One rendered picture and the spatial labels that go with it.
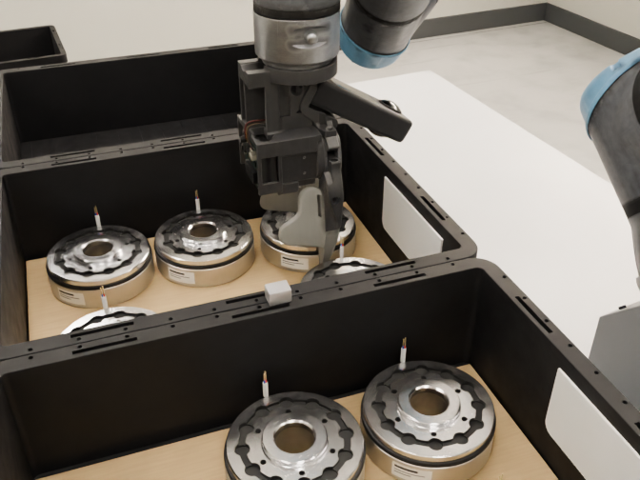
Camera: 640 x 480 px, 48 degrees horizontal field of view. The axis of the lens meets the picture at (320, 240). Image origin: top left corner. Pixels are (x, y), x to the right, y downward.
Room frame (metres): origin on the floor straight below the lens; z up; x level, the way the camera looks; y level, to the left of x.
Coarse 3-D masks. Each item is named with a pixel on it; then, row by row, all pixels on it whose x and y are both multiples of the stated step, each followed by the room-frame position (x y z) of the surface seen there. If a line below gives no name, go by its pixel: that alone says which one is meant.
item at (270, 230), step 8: (344, 208) 0.69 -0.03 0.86; (264, 216) 0.67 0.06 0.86; (272, 216) 0.68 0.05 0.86; (280, 216) 0.67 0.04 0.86; (344, 216) 0.68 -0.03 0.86; (352, 216) 0.67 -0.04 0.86; (264, 224) 0.66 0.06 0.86; (272, 224) 0.66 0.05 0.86; (280, 224) 0.66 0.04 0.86; (344, 224) 0.66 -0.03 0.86; (352, 224) 0.66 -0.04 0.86; (264, 232) 0.64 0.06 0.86; (272, 232) 0.65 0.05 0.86; (344, 232) 0.64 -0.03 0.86; (272, 240) 0.63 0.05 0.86; (344, 240) 0.63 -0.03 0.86; (288, 248) 0.62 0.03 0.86; (296, 248) 0.62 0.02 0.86; (304, 248) 0.61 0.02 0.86; (312, 248) 0.61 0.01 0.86
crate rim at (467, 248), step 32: (352, 128) 0.75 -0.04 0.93; (64, 160) 0.67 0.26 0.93; (96, 160) 0.67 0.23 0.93; (128, 160) 0.68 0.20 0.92; (384, 160) 0.67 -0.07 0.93; (0, 192) 0.61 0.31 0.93; (416, 192) 0.61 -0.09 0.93; (0, 224) 0.55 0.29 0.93; (448, 224) 0.55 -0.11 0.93; (0, 256) 0.50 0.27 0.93; (448, 256) 0.50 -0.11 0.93; (0, 288) 0.46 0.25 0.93; (320, 288) 0.46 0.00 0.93; (0, 320) 0.42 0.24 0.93; (128, 320) 0.42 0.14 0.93; (160, 320) 0.42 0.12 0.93; (0, 352) 0.38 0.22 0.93; (32, 352) 0.38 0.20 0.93
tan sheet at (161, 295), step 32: (256, 224) 0.71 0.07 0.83; (256, 256) 0.64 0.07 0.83; (352, 256) 0.64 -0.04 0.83; (384, 256) 0.64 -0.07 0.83; (32, 288) 0.59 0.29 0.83; (160, 288) 0.59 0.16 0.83; (192, 288) 0.59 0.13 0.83; (224, 288) 0.59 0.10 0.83; (256, 288) 0.59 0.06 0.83; (32, 320) 0.54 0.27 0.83; (64, 320) 0.54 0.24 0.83
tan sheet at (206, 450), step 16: (464, 368) 0.47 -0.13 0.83; (336, 400) 0.43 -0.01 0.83; (352, 400) 0.43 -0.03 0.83; (496, 400) 0.43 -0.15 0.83; (496, 416) 0.41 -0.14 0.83; (224, 432) 0.40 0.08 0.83; (496, 432) 0.40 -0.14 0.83; (512, 432) 0.40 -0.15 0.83; (160, 448) 0.38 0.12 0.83; (176, 448) 0.38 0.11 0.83; (192, 448) 0.38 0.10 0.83; (208, 448) 0.38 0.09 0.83; (496, 448) 0.38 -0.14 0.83; (512, 448) 0.38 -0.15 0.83; (528, 448) 0.38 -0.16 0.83; (96, 464) 0.37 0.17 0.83; (112, 464) 0.37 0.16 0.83; (128, 464) 0.37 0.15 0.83; (144, 464) 0.37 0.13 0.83; (160, 464) 0.37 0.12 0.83; (176, 464) 0.37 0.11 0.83; (192, 464) 0.37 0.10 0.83; (208, 464) 0.37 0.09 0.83; (224, 464) 0.37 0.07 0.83; (368, 464) 0.37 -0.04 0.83; (496, 464) 0.37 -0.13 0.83; (512, 464) 0.37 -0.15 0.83; (528, 464) 0.37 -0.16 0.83; (544, 464) 0.37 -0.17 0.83
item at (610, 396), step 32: (352, 288) 0.46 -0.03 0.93; (384, 288) 0.46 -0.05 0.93; (512, 288) 0.46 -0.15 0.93; (192, 320) 0.42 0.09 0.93; (224, 320) 0.42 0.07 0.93; (256, 320) 0.42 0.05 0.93; (544, 320) 0.42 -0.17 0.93; (64, 352) 0.38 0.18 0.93; (96, 352) 0.38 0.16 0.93; (576, 352) 0.38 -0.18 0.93; (0, 384) 0.35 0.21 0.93; (608, 384) 0.35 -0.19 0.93; (0, 416) 0.32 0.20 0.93; (0, 448) 0.30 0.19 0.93
